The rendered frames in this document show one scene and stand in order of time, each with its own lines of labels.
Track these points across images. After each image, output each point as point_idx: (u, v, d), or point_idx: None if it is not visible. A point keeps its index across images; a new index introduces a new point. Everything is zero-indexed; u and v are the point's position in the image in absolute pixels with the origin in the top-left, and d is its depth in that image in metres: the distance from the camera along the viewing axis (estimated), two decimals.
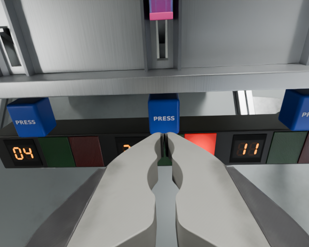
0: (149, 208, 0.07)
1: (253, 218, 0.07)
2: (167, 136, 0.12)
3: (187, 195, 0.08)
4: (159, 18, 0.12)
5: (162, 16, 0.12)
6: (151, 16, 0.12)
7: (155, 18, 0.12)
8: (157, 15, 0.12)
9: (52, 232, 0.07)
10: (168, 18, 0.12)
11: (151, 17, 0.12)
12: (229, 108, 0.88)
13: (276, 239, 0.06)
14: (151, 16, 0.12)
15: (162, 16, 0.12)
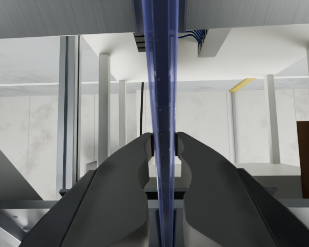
0: (141, 207, 0.07)
1: (262, 221, 0.07)
2: (176, 135, 0.12)
3: (195, 194, 0.08)
4: None
5: None
6: None
7: None
8: None
9: (43, 235, 0.07)
10: None
11: None
12: None
13: (286, 243, 0.06)
14: None
15: None
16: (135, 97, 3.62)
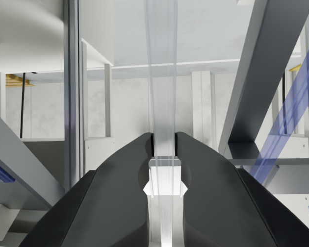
0: (142, 207, 0.07)
1: (262, 221, 0.07)
2: (176, 136, 0.12)
3: (195, 194, 0.08)
4: None
5: None
6: None
7: None
8: None
9: (43, 235, 0.07)
10: None
11: None
12: None
13: (285, 243, 0.06)
14: None
15: None
16: (189, 79, 3.61)
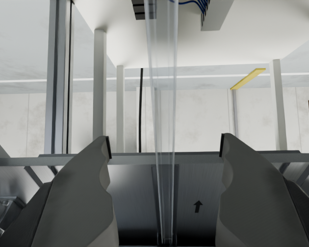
0: (107, 207, 0.07)
1: (306, 239, 0.06)
2: (223, 136, 0.12)
3: (234, 196, 0.08)
4: None
5: None
6: None
7: None
8: None
9: None
10: None
11: None
12: None
13: None
14: None
15: None
16: (135, 94, 3.57)
